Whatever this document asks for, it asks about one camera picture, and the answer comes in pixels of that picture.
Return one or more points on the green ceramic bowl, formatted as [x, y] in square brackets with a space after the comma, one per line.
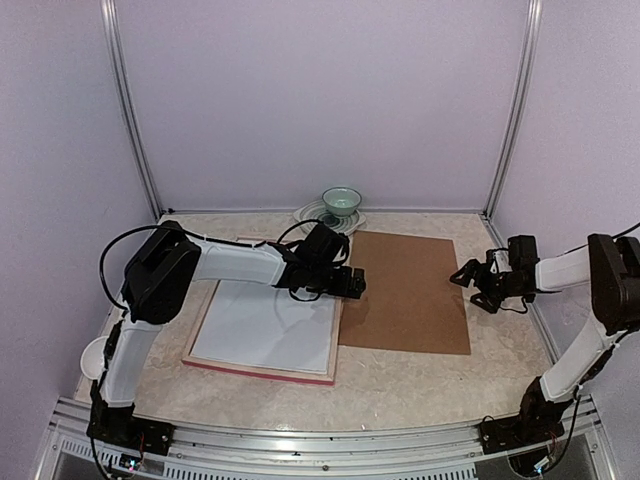
[341, 201]

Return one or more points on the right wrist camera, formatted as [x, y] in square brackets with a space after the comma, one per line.
[498, 260]

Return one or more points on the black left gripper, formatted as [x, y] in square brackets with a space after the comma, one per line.
[359, 283]

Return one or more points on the brown backing board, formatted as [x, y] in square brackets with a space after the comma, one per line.
[409, 304]

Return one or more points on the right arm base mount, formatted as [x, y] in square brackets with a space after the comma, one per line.
[520, 430]

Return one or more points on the white bowl orange outside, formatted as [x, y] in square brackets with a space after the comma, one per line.
[95, 357]

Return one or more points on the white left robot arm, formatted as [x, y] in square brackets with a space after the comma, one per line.
[158, 276]

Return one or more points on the aluminium corner post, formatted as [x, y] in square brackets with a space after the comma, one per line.
[518, 104]
[110, 22]

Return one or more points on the white plate green rings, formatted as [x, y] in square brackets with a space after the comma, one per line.
[305, 212]

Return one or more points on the wooden picture frame red edge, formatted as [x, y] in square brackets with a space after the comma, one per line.
[249, 262]

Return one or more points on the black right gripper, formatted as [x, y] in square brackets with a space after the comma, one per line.
[471, 268]

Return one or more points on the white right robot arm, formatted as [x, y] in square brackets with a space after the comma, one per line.
[602, 275]

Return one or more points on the left aluminium corner post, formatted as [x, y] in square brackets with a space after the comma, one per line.
[110, 22]

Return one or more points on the right aluminium corner post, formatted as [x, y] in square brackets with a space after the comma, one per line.
[518, 104]

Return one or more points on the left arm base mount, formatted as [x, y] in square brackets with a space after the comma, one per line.
[119, 426]

